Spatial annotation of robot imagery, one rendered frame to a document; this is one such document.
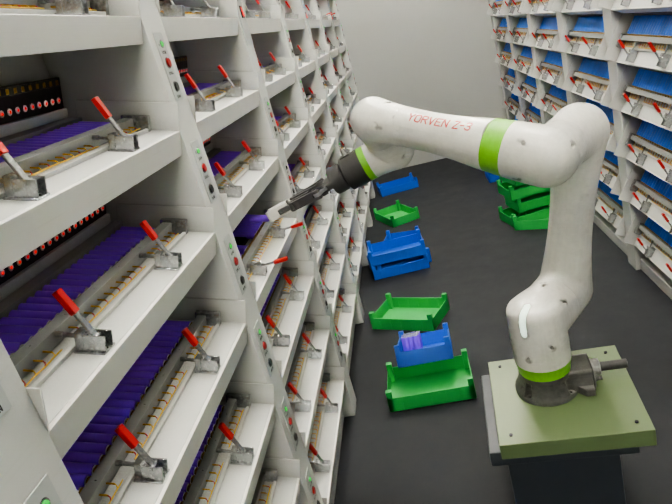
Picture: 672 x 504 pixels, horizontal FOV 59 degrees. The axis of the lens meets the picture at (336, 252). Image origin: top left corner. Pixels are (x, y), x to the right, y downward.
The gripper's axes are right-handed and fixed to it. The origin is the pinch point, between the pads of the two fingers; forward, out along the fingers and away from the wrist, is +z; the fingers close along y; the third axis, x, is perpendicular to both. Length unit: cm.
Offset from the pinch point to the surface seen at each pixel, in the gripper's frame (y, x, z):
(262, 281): 26.4, 8.2, 4.6
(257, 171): -2.7, -11.8, 0.4
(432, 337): -63, 86, -7
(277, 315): 6.1, 24.6, 14.8
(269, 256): 10.4, 7.5, 5.8
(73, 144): 71, -35, -1
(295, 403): 22, 43, 17
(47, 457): 109, -9, -1
